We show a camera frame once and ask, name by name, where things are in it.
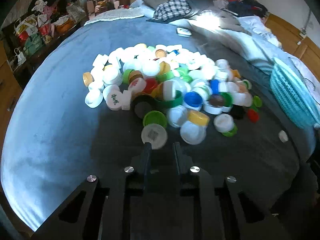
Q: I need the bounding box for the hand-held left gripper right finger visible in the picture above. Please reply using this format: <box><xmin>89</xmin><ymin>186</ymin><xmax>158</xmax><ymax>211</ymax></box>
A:
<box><xmin>172</xmin><ymin>142</ymin><xmax>293</xmax><ymax>240</ymax></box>

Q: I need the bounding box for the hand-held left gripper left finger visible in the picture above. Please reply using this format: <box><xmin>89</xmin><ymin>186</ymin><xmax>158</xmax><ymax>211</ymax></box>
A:
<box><xmin>31</xmin><ymin>142</ymin><xmax>153</xmax><ymax>240</ymax></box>

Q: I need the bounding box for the small white coded bottle cap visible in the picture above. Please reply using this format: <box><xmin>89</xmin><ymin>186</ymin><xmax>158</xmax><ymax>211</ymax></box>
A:
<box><xmin>141</xmin><ymin>124</ymin><xmax>168</xmax><ymax>148</ymax></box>

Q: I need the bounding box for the pile of mixed bottle caps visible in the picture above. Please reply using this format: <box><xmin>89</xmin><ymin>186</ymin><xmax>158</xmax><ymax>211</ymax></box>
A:
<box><xmin>82</xmin><ymin>44</ymin><xmax>262</xmax><ymax>145</ymax></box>

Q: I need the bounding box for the teal perforated plastic basket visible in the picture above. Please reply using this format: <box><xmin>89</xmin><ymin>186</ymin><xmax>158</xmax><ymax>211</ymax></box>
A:
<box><xmin>269</xmin><ymin>57</ymin><xmax>320</xmax><ymax>128</ymax></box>

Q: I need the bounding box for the blue bed sheet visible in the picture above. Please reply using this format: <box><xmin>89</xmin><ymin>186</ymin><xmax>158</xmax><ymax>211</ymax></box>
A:
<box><xmin>0</xmin><ymin>17</ymin><xmax>315</xmax><ymax>232</ymax></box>

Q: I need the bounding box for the white rectangular device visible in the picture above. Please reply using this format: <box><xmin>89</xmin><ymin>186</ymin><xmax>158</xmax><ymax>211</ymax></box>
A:
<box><xmin>176</xmin><ymin>27</ymin><xmax>192</xmax><ymax>37</ymax></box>

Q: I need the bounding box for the light blue quilt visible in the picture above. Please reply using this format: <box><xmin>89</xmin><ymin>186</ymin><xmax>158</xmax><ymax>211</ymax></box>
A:
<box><xmin>130</xmin><ymin>0</ymin><xmax>320</xmax><ymax>85</ymax></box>

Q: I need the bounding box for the grey jacket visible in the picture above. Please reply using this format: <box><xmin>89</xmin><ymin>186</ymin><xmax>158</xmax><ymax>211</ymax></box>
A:
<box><xmin>207</xmin><ymin>14</ymin><xmax>252</xmax><ymax>36</ymax></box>

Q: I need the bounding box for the white textured pillow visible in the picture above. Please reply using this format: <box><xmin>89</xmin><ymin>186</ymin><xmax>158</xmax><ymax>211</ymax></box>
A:
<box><xmin>84</xmin><ymin>7</ymin><xmax>145</xmax><ymax>26</ymax></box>

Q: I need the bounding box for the plaid shirt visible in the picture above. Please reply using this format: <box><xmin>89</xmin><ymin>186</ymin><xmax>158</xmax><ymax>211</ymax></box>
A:
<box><xmin>152</xmin><ymin>0</ymin><xmax>192</xmax><ymax>20</ymax></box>

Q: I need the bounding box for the dark grey blanket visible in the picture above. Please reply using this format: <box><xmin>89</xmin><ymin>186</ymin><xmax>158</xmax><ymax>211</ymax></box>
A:
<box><xmin>142</xmin><ymin>0</ymin><xmax>210</xmax><ymax>18</ymax></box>

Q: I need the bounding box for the wooden headboard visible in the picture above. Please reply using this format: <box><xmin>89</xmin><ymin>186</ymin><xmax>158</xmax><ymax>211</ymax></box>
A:
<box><xmin>265</xmin><ymin>14</ymin><xmax>320</xmax><ymax>68</ymax></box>

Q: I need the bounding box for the heap of shopping bags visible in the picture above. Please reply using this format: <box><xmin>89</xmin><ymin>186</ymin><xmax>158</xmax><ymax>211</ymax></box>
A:
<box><xmin>10</xmin><ymin>0</ymin><xmax>87</xmax><ymax>63</ymax></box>

